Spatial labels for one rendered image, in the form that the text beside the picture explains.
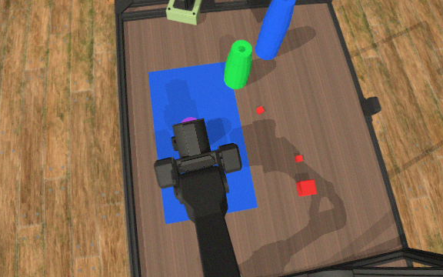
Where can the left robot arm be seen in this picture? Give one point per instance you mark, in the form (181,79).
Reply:
(204,187)

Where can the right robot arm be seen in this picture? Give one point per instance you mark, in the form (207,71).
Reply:
(184,4)

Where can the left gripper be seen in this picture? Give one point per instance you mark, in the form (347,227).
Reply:
(229,155)

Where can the blue flat mat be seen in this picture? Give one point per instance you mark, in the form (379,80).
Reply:
(199,92)

